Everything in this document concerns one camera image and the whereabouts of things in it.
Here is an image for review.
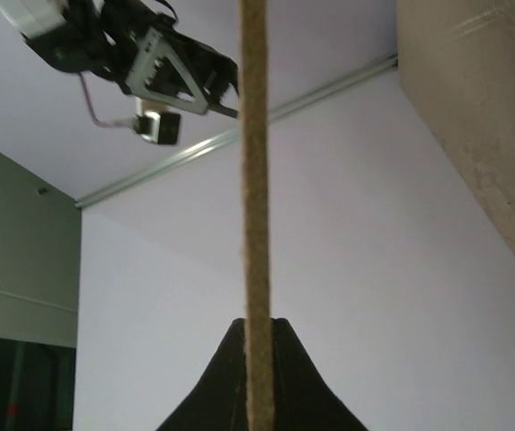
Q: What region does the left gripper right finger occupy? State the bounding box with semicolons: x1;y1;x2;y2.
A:
272;318;366;431

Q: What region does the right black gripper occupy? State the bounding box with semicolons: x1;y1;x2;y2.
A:
23;1;239;118

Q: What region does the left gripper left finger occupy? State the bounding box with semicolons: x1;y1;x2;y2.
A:
157;318;249;431

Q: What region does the brown cardboard backing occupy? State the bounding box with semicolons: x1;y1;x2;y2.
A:
238;1;274;430

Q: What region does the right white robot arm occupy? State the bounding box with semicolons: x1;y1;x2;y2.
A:
0;1;238;118

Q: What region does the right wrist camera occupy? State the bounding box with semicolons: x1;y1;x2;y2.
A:
132;98;182;145

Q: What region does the right corner aluminium post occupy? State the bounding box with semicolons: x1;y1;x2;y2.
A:
75;54;398;210

